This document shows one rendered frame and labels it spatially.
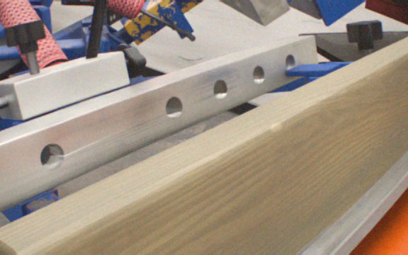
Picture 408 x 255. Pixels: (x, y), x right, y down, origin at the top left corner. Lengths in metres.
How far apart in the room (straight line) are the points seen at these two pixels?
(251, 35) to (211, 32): 0.32
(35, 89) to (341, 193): 0.29
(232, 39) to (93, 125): 2.58
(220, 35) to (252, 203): 2.84
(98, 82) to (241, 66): 0.16
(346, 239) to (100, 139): 0.24
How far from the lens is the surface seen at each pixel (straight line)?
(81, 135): 0.39
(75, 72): 0.45
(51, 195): 0.64
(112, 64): 0.47
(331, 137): 0.23
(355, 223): 0.24
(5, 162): 0.37
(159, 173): 0.16
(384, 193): 0.27
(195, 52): 3.20
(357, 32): 0.54
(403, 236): 0.31
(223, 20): 2.97
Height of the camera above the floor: 1.27
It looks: 27 degrees down
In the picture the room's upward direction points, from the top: 2 degrees clockwise
